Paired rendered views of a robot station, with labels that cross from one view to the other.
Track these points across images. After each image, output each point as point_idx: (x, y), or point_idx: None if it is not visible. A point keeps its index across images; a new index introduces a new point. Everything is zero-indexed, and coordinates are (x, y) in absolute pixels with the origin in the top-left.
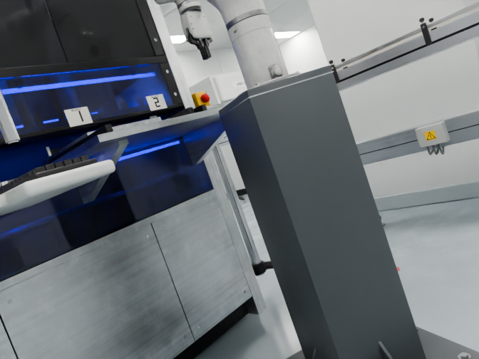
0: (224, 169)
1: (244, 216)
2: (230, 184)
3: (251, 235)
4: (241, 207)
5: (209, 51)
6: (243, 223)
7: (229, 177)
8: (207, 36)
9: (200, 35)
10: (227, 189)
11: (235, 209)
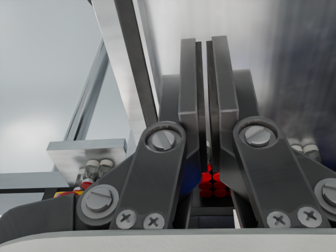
0: (80, 119)
1: (97, 58)
2: (87, 97)
3: (102, 41)
4: (92, 68)
5: (192, 66)
6: (104, 54)
7: (81, 106)
8: (125, 234)
9: (320, 251)
10: (96, 97)
11: (103, 72)
